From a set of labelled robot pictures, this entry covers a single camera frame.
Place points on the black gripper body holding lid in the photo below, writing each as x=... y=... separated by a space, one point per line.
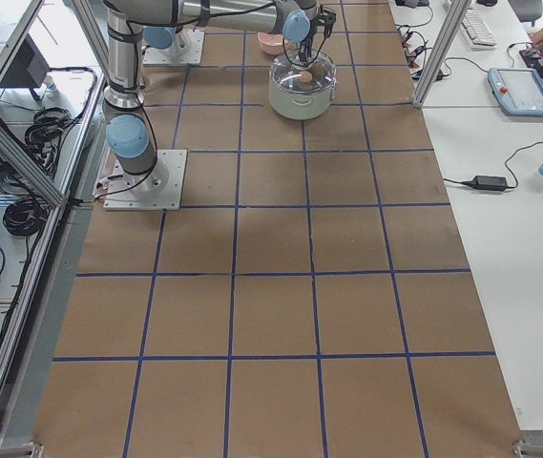
x=306 y=46

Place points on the black lid gripper finger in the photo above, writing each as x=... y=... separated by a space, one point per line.
x=305 y=51

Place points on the brown egg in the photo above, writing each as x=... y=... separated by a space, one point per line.
x=306 y=77

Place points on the glass pot lid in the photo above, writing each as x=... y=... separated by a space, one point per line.
x=289 y=74

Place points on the pale green cooking pot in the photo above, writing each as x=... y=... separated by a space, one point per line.
x=300 y=106

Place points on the pink bowl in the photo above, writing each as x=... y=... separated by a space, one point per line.
x=271 y=44

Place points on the white keyboard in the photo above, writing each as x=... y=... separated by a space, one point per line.
x=476 y=31

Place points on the blue teach pendant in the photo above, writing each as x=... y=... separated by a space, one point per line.
x=519 y=92

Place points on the black power adapter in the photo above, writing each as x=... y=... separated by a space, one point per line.
x=487 y=183

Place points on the black box on shelf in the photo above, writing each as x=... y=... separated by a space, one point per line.
x=28 y=69

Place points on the aluminium frame post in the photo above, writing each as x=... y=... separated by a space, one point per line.
x=443 y=41

